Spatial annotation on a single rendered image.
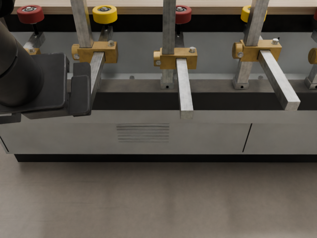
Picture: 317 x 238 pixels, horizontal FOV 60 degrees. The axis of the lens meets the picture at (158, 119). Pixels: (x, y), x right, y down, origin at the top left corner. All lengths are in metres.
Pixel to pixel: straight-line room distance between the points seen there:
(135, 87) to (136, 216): 0.71
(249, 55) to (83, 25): 0.50
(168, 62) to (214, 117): 0.31
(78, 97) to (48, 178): 1.35
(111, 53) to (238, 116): 0.53
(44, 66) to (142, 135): 1.11
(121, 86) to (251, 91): 0.44
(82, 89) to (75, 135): 1.14
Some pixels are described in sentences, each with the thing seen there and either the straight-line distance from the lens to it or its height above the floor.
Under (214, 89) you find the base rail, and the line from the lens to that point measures 0.95.
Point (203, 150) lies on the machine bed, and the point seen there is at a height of 0.13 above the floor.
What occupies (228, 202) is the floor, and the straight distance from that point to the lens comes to 1.50.
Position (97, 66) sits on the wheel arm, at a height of 0.84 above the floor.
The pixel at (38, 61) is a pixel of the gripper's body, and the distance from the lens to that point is 0.34.
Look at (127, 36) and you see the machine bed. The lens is 1.09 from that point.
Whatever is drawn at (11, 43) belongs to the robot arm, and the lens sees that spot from 0.27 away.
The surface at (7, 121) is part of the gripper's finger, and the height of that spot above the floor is 1.01.
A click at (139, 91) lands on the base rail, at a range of 0.93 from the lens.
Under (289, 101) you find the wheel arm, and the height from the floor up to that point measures 0.85.
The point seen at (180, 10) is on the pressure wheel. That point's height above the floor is 0.91.
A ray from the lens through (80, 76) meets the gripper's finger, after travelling 0.33.
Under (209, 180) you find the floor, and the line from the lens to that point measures 1.55.
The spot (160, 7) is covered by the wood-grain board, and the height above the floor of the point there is 0.90.
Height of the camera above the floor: 1.25
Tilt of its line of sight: 42 degrees down
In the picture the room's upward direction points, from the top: straight up
